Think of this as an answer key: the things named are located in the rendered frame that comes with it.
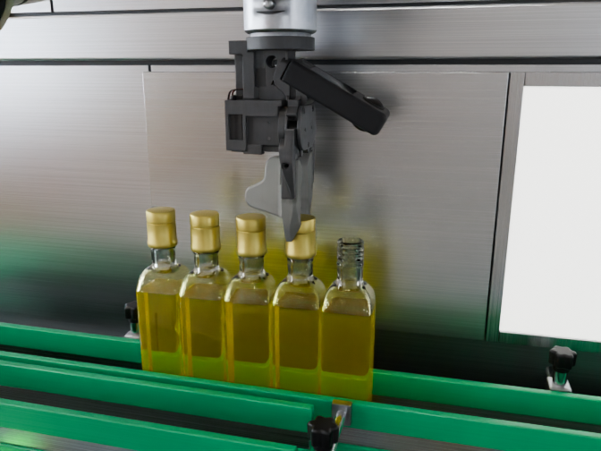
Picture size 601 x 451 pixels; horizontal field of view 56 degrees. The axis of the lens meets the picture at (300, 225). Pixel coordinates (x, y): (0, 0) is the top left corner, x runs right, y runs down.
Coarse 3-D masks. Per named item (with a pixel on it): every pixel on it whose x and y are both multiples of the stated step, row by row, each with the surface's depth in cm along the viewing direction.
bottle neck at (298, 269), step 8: (288, 264) 64; (296, 264) 63; (304, 264) 63; (312, 264) 65; (288, 272) 65; (296, 272) 64; (304, 272) 64; (312, 272) 65; (296, 280) 64; (304, 280) 64
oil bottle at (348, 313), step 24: (336, 288) 63; (360, 288) 63; (336, 312) 62; (360, 312) 61; (336, 336) 63; (360, 336) 62; (336, 360) 64; (360, 360) 63; (336, 384) 64; (360, 384) 64
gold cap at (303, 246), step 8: (304, 216) 64; (312, 216) 64; (304, 224) 62; (312, 224) 62; (304, 232) 62; (312, 232) 63; (296, 240) 62; (304, 240) 62; (312, 240) 63; (288, 248) 63; (296, 248) 63; (304, 248) 63; (312, 248) 63; (288, 256) 63; (296, 256) 63; (304, 256) 63; (312, 256) 63
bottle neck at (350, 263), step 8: (344, 240) 63; (352, 240) 63; (360, 240) 62; (344, 248) 62; (352, 248) 61; (360, 248) 62; (344, 256) 62; (352, 256) 61; (360, 256) 62; (344, 264) 62; (352, 264) 62; (360, 264) 62; (344, 272) 62; (352, 272) 62; (360, 272) 63; (336, 280) 64; (344, 280) 62; (352, 280) 62; (360, 280) 63
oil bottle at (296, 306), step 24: (288, 288) 64; (312, 288) 63; (288, 312) 64; (312, 312) 63; (288, 336) 64; (312, 336) 64; (288, 360) 65; (312, 360) 64; (288, 384) 66; (312, 384) 65
